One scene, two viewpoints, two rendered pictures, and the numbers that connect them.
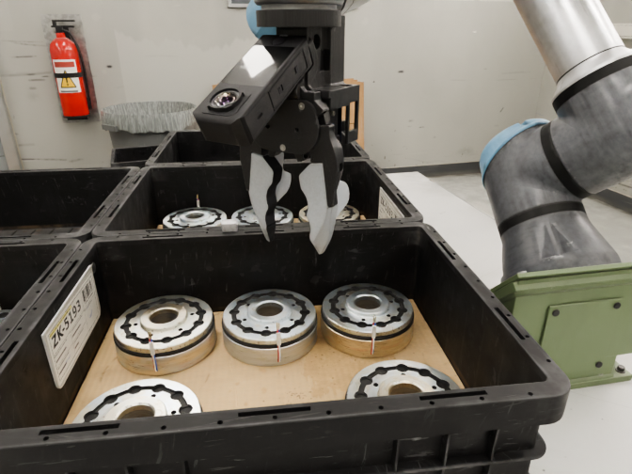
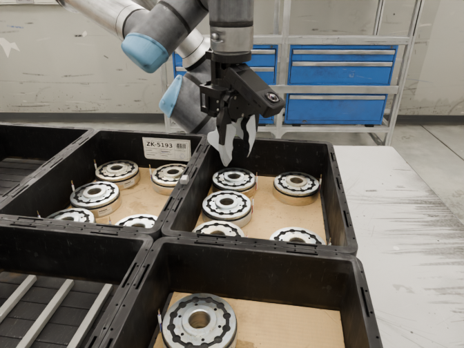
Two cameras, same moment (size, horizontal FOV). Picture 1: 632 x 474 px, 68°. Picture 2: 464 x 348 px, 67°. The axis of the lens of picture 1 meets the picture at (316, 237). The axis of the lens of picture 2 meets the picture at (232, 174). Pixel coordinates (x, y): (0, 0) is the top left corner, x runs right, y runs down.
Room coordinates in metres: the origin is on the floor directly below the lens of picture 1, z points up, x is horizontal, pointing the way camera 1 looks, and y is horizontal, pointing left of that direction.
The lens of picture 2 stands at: (0.26, 0.64, 1.27)
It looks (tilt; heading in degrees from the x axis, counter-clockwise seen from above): 29 degrees down; 285
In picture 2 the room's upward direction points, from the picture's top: straight up
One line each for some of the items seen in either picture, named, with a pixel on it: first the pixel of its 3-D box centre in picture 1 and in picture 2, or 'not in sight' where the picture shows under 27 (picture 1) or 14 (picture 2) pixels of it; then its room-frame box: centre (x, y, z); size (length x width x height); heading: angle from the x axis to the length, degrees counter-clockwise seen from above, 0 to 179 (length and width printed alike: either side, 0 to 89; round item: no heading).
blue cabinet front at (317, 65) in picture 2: not in sight; (338, 86); (0.20, -1.95, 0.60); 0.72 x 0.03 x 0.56; 14
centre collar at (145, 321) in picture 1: (164, 317); (217, 236); (0.42, 0.16, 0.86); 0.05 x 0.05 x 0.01
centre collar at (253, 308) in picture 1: (269, 310); (226, 202); (0.44, 0.05, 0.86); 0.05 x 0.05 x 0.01
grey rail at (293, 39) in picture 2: not in sight; (284, 39); (0.59, -1.88, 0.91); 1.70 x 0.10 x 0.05; 14
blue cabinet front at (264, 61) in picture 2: not in sight; (225, 85); (0.97, -1.75, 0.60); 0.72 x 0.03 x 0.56; 14
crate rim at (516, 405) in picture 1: (268, 306); (264, 183); (0.36, 0.04, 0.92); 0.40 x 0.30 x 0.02; 97
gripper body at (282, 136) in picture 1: (304, 85); (228, 85); (0.44, 0.01, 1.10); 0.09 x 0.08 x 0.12; 150
